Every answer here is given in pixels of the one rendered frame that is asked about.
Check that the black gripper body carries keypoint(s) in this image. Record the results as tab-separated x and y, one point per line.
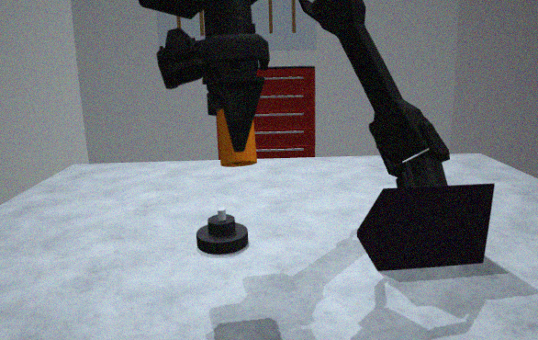
233	49

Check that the orange knob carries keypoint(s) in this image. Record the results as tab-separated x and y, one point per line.
228	157

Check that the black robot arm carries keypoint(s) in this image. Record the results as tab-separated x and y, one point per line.
399	128

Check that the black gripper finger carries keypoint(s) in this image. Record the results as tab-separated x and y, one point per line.
239	97
214	108

